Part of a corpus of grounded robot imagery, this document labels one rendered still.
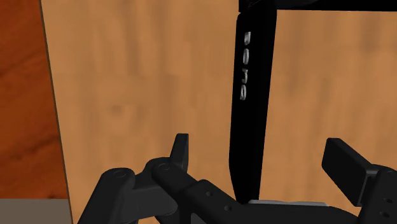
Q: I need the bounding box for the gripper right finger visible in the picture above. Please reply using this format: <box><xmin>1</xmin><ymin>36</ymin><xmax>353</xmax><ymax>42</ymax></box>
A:
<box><xmin>321</xmin><ymin>137</ymin><xmax>397</xmax><ymax>224</ymax></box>

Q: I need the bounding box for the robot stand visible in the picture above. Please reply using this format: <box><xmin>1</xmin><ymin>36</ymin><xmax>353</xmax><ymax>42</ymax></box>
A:
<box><xmin>238</xmin><ymin>0</ymin><xmax>397</xmax><ymax>13</ymax></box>

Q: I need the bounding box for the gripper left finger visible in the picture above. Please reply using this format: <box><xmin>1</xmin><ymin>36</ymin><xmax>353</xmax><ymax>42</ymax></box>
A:
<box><xmin>77</xmin><ymin>133</ymin><xmax>249</xmax><ymax>224</ymax></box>

